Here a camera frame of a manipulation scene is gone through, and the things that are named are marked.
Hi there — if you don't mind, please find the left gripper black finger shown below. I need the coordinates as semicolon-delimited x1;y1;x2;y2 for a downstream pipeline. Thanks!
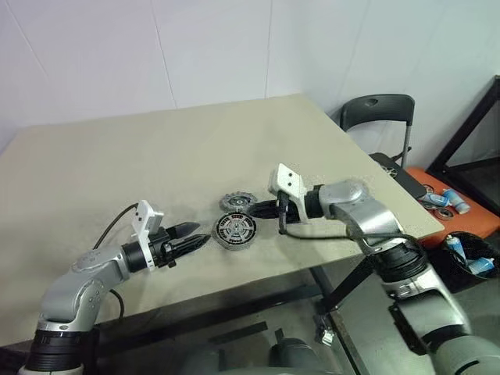
168;221;202;239
166;234;211;259

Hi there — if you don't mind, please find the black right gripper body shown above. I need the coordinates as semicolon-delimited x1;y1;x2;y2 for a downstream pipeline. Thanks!
275;195;302;226

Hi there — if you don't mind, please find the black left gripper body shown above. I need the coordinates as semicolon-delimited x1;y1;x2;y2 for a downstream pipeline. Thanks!
150;227;177;269

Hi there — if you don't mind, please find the grey toothed gear disc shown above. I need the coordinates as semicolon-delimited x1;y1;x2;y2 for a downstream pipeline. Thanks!
218;190;255;214

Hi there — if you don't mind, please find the grey copper-wound motor stator housing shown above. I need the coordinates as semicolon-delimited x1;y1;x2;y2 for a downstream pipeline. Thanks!
210;212;259;251

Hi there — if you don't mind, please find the long black tape strip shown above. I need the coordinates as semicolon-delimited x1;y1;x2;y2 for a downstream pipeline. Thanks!
210;322;269;345

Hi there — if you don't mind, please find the black folding chair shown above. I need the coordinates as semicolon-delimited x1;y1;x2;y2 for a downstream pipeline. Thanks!
338;93;427;198

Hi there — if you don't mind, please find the dark rounded grey shape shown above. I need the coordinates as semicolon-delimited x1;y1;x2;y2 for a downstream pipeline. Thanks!
269;336;316;375

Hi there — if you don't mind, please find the blue white tube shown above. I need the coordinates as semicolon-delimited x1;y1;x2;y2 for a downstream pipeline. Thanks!
421;193;450;208
466;256;496;277
441;188;472;214
445;235;466;263

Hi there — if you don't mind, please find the black waste bin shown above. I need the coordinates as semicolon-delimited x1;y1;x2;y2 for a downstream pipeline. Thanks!
439;230;500;294

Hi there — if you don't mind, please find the orange tray with parts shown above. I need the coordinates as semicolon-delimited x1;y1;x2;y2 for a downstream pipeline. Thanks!
404;166;500;251

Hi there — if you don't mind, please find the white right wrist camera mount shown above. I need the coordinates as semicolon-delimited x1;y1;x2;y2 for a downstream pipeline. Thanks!
267;162;309;226

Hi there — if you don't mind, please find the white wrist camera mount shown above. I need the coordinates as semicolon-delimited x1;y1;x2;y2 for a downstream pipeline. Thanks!
130;199;165;273
267;162;309;226

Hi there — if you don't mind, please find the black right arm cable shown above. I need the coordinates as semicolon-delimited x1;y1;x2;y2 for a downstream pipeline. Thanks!
277;195;415;251

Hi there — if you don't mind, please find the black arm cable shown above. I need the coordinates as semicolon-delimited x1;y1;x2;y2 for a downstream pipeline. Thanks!
277;195;415;251
93;202;140;320

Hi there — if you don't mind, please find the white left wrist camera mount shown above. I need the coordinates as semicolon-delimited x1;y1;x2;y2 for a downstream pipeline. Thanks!
130;199;165;273

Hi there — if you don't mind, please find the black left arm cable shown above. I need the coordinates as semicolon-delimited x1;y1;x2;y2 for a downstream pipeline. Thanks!
93;202;140;320

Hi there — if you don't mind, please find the black metal table frame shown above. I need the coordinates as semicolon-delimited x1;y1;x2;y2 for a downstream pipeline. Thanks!
0;257;368;352

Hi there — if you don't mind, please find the silver table foot bracket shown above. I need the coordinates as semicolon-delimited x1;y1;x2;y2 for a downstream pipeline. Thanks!
314;312;335;347

